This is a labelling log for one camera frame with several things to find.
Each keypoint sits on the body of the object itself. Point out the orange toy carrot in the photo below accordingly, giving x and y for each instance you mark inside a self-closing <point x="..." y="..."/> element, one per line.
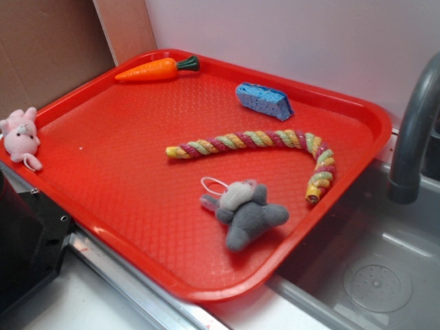
<point x="162" y="69"/>

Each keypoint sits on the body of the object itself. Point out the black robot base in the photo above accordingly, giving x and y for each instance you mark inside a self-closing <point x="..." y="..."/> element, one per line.
<point x="34" y="234"/>

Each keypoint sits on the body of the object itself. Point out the red plastic tray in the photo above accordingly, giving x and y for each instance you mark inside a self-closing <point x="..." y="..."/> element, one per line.
<point x="104" y="162"/>

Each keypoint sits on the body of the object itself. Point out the grey plush bunny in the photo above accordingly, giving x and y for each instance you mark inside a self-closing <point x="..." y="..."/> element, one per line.
<point x="243" y="207"/>

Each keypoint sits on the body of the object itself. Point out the blue sponge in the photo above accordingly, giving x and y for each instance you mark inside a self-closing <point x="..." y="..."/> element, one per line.
<point x="265" y="100"/>

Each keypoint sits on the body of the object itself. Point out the grey sink basin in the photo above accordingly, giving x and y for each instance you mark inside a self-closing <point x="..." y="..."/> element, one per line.
<point x="369" y="263"/>

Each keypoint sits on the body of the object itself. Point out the grey faucet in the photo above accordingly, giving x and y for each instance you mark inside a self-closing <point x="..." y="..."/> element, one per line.
<point x="417" y="147"/>

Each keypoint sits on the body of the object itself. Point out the pink plush bunny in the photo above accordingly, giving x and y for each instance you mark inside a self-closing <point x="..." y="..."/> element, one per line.
<point x="20" y="138"/>

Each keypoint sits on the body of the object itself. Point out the brown cardboard panel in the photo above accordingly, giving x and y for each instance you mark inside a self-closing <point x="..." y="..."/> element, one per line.
<point x="49" y="48"/>

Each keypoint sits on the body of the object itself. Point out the multicolour twisted rope toy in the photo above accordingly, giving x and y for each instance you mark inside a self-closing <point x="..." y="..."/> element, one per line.
<point x="324" y="170"/>

